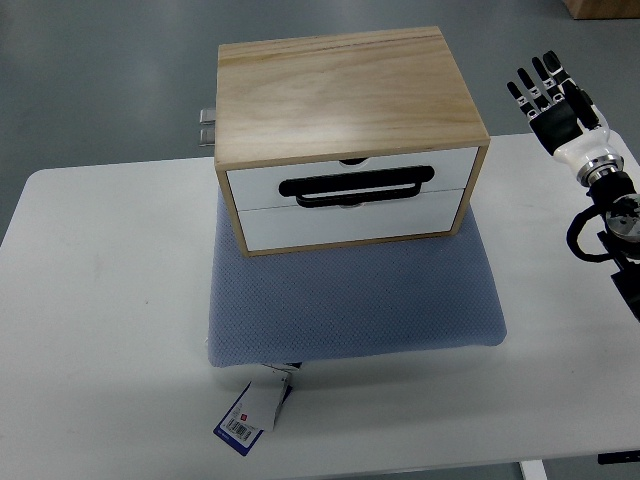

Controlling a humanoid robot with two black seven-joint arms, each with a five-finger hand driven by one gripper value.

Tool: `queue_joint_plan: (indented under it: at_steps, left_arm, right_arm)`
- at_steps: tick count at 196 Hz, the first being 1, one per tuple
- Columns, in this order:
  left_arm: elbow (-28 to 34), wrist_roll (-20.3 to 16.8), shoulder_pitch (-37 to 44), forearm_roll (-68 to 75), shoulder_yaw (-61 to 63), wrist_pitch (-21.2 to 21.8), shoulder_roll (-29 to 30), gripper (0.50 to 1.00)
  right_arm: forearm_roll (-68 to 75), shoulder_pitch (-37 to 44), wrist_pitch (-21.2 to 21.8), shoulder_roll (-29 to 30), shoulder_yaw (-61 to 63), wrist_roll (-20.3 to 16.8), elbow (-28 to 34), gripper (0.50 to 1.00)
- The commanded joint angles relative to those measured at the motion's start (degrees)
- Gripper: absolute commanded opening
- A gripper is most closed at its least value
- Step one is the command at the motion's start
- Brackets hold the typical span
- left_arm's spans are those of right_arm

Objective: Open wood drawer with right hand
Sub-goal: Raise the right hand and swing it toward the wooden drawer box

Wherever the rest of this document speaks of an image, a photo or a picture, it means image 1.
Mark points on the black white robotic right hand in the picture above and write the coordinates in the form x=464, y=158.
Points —
x=565, y=120

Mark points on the black metal drawer handle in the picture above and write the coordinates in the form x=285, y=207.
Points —
x=354, y=188

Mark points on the white top drawer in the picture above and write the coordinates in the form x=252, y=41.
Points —
x=258, y=188

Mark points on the white drawer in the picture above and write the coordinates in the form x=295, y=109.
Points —
x=258, y=188
x=293, y=226

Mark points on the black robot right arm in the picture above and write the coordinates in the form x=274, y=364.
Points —
x=616, y=202

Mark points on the wooden drawer cabinet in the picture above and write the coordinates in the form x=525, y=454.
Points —
x=341, y=98

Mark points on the white bottom drawer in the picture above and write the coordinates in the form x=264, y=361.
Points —
x=293, y=226

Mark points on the wooden box in corner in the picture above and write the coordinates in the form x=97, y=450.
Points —
x=603, y=9

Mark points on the blue mesh cushion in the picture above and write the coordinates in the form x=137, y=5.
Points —
x=434, y=293

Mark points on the black table controller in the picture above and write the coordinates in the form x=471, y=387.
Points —
x=611, y=458

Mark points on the white table leg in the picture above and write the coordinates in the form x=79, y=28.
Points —
x=533, y=470

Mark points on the white blue product tag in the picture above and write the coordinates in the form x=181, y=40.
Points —
x=257, y=407

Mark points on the grey metal table bracket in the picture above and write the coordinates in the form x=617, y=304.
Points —
x=207, y=120

